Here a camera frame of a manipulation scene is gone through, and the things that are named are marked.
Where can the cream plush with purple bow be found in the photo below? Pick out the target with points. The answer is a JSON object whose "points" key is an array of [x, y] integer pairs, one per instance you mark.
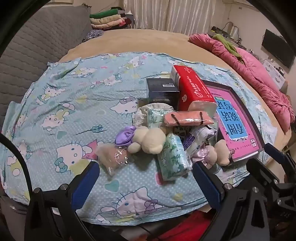
{"points": [[150, 139]]}

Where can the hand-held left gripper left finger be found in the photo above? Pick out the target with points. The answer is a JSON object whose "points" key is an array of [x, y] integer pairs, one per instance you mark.
{"points": [[85, 183]]}

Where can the stack of folded clothes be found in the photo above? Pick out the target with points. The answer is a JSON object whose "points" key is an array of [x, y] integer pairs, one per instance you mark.
{"points": [[104, 19]]}

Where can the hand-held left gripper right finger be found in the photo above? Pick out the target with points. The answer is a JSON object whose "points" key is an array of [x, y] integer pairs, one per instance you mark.
{"points": [[208, 185]]}

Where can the white floral fabric hat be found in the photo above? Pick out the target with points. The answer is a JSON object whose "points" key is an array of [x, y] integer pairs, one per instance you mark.
{"points": [[141, 115]]}

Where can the white purple wet wipe packet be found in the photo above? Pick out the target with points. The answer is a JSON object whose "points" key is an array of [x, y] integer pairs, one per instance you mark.
{"points": [[198, 139]]}

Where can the dark box with pink book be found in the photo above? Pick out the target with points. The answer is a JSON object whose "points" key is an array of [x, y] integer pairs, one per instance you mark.
{"points": [[233, 120]]}

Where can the red cloth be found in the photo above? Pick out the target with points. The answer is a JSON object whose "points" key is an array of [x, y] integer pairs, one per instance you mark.
{"points": [[192, 224]]}

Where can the dark patterned cloth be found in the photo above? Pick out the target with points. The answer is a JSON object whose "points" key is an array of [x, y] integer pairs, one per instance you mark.
{"points": [[92, 34]]}

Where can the blue cartoon cat printed blanket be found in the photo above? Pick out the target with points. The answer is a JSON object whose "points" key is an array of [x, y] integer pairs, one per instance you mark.
{"points": [[69, 104]]}

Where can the arched mirror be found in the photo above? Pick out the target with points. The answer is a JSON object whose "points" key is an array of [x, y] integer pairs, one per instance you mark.
{"points": [[231, 29]]}

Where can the grey quilted headboard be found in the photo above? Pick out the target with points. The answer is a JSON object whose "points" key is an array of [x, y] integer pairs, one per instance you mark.
{"points": [[34, 46]]}

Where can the black cardboard box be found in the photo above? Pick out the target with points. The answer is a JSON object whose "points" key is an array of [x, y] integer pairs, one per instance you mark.
{"points": [[161, 92]]}

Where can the white cabinet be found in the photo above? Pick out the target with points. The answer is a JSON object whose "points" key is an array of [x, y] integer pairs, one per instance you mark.
{"points": [[275, 74]]}

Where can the cluttered dresser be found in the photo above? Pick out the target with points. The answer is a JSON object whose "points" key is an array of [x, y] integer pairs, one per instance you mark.
{"points": [[218, 29]]}

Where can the pink towel packet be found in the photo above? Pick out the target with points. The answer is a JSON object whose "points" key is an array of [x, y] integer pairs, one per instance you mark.
{"points": [[185, 118]]}

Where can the green cloth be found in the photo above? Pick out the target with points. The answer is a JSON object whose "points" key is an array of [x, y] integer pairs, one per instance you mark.
{"points": [[229, 45]]}

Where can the pink quilt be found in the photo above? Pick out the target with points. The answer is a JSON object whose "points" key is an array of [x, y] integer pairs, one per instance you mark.
{"points": [[254, 69]]}

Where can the red tissue pack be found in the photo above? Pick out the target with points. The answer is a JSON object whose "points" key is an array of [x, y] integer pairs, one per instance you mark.
{"points": [[194, 88]]}

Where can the cream plush with pink bow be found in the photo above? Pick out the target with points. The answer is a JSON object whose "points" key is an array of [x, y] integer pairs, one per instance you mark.
{"points": [[220, 150]]}

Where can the clear packet with beige puff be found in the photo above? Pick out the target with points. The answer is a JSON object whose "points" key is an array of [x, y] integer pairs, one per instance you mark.
{"points": [[111, 157]]}

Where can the green floral tissue pack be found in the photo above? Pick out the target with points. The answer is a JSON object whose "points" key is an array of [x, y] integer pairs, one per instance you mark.
{"points": [[171, 157]]}

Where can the black flat screen television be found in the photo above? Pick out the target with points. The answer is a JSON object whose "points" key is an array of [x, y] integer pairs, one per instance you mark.
{"points": [[277, 48]]}

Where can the white pleated curtain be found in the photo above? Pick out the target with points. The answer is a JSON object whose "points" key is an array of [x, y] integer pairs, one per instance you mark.
{"points": [[173, 14]]}

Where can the small green tissue pack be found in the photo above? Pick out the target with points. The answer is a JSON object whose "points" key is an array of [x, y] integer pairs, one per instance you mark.
{"points": [[155, 118]]}

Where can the beige bed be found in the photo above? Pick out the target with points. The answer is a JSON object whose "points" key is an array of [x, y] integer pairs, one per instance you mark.
{"points": [[150, 41]]}

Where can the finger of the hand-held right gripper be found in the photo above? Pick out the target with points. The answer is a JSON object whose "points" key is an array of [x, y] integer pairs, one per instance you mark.
{"points": [[261, 170], [275, 154]]}

